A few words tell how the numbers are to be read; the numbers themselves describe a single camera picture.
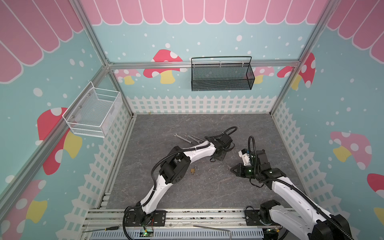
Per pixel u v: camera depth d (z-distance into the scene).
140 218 0.64
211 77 1.00
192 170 0.91
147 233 0.73
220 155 0.87
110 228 0.71
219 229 0.71
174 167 0.56
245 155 0.77
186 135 1.07
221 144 0.75
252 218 0.74
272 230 0.71
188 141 1.03
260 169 0.63
